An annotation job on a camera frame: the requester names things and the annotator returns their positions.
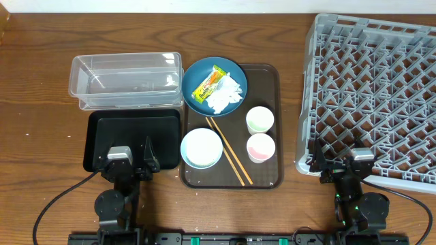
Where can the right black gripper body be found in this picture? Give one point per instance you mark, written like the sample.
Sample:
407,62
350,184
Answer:
334,170

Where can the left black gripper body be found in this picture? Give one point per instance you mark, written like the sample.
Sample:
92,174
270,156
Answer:
142,176

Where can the pink-tinted white cup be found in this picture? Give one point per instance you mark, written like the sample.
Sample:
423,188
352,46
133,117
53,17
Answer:
260,147

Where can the green-tinted white cup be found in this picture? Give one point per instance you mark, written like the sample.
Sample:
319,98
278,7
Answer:
259,120

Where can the dark blue plate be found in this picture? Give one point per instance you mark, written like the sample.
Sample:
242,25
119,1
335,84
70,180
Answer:
199,71

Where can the yellow green snack wrapper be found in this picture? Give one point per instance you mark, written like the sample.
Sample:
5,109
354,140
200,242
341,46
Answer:
208,86

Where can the white tissue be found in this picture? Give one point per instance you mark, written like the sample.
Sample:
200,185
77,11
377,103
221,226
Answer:
227,92

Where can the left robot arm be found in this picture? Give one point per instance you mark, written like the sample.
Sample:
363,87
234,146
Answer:
117,207

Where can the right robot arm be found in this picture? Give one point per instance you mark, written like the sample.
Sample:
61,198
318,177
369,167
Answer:
363,214

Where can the grey dishwasher rack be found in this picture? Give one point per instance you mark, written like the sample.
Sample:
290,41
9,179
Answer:
373,80

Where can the black plastic tray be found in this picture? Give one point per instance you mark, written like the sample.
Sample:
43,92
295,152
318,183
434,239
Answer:
131,128

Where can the light blue bowl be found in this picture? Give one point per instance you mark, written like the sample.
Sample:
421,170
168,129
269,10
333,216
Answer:
201,148

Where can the brown serving tray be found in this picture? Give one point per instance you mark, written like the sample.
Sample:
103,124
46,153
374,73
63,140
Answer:
263,90

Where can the right wooden chopstick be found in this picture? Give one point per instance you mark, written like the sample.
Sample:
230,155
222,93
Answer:
232,152

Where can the clear plastic bin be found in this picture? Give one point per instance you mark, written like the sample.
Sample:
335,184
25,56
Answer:
127,80

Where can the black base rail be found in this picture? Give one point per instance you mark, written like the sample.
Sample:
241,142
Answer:
179,239

